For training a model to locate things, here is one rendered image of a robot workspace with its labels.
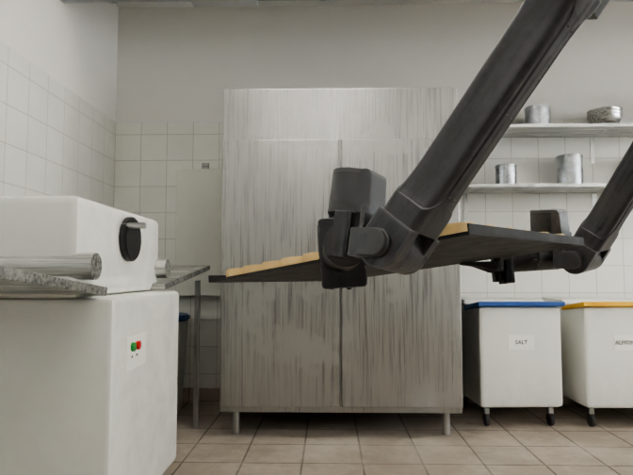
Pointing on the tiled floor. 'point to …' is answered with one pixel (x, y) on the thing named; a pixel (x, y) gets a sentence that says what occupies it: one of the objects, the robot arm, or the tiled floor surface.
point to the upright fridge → (269, 336)
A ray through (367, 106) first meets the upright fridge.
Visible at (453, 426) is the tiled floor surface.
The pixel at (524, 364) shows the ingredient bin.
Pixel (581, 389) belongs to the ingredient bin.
